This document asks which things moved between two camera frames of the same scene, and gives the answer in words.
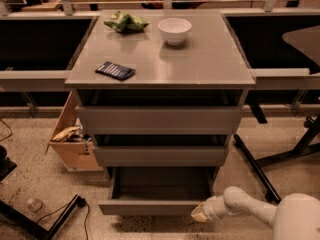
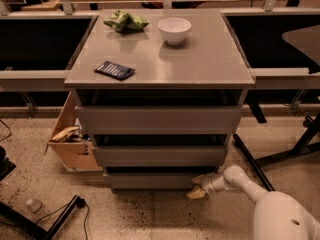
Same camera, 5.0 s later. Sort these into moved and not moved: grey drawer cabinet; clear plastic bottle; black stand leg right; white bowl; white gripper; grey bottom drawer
Moved: grey bottom drawer; white gripper
Not moved: white bowl; black stand leg right; clear plastic bottle; grey drawer cabinet
